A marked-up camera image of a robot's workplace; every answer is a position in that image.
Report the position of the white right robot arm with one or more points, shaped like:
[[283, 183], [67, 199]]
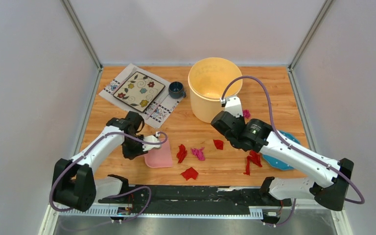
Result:
[[326, 179]]

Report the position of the magenta paper scrap front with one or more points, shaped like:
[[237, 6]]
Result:
[[198, 152]]

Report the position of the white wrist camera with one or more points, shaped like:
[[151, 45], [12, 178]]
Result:
[[151, 142], [232, 105]]

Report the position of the cream plastic bucket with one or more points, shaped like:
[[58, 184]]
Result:
[[207, 80]]

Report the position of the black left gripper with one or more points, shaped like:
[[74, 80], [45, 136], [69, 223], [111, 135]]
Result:
[[132, 155]]

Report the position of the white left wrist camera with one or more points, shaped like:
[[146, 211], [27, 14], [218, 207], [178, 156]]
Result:
[[151, 142]]

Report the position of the aluminium frame post right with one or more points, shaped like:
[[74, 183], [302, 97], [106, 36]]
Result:
[[327, 4]]

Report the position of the red paper scrap front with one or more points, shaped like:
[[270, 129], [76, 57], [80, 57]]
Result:
[[190, 173]]

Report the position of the aluminium frame post left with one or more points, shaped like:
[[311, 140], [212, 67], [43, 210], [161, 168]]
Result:
[[81, 32]]

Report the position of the red paper scrap centre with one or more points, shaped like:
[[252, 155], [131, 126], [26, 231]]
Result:
[[219, 144]]

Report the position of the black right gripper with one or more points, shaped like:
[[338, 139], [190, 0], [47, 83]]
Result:
[[241, 118]]

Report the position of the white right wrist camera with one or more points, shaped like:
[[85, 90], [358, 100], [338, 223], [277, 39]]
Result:
[[232, 105]]

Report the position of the floral square plate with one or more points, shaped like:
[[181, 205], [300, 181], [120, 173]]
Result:
[[138, 91]]

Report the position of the pink dustpan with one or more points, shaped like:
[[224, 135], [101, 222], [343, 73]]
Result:
[[159, 157]]

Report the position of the patterned white placemat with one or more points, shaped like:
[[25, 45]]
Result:
[[157, 112]]

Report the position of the red paper scrap by placemat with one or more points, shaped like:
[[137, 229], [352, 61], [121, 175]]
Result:
[[182, 153]]

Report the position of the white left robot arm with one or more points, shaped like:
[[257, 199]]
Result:
[[73, 183]]

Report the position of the magenta crumpled paper scrap right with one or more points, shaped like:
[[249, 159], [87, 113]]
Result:
[[246, 114]]

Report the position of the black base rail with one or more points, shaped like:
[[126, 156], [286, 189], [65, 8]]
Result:
[[196, 200]]

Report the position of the red paper scrap long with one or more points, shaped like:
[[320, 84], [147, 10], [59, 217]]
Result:
[[253, 157]]

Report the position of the blue polka dot plate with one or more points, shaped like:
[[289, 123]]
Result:
[[275, 163]]

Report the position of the aluminium frame post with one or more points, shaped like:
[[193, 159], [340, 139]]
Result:
[[81, 32], [327, 4]]

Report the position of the dark blue cup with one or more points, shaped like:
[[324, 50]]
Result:
[[176, 90]]

